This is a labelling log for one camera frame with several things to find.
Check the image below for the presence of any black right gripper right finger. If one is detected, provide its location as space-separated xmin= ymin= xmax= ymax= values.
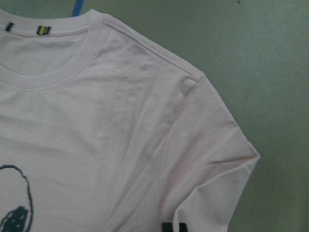
xmin=179 ymin=223 xmax=188 ymax=232

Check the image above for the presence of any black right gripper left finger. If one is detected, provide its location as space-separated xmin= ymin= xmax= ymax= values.
xmin=161 ymin=222 xmax=174 ymax=232

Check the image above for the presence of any pink printed t-shirt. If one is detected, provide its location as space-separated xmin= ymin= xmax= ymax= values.
xmin=0 ymin=10 xmax=260 ymax=232

